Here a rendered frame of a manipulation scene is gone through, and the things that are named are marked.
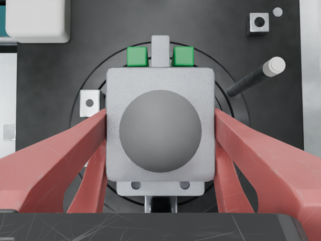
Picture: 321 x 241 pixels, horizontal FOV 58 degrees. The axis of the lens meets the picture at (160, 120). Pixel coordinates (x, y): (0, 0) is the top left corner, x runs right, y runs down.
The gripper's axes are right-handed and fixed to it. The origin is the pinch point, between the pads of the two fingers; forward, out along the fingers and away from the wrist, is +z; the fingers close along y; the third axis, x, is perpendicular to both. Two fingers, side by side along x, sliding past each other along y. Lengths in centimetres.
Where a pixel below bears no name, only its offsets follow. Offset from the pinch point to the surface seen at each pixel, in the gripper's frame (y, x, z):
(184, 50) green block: -1.4, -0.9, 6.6
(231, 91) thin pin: -5.1, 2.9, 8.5
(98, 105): 4.4, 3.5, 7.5
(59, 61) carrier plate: 8.4, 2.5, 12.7
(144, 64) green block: 1.0, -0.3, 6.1
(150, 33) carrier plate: 0.9, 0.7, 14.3
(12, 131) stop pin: 12.4, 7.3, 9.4
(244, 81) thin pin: -5.1, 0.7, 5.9
